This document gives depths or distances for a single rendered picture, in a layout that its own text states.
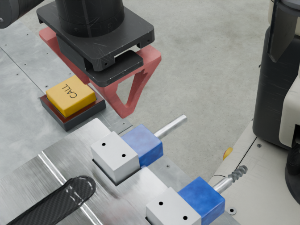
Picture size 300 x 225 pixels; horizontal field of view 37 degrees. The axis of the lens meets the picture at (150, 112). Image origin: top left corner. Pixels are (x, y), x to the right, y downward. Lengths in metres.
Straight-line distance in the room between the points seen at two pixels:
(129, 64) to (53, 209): 0.23
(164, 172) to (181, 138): 1.08
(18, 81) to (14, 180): 0.30
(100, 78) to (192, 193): 0.19
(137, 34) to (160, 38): 1.81
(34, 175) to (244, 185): 0.80
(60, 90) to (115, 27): 0.36
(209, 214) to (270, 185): 0.79
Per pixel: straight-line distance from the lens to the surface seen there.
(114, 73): 0.38
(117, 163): 0.52
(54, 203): 0.55
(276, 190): 1.27
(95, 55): 0.37
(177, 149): 1.70
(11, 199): 0.57
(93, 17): 0.38
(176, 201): 0.49
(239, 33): 2.22
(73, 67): 0.47
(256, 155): 1.34
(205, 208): 0.50
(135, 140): 0.56
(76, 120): 0.72
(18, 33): 0.96
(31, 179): 0.57
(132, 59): 0.39
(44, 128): 0.74
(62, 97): 0.73
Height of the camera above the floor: 1.33
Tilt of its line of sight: 47 degrees down
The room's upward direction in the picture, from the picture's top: 6 degrees counter-clockwise
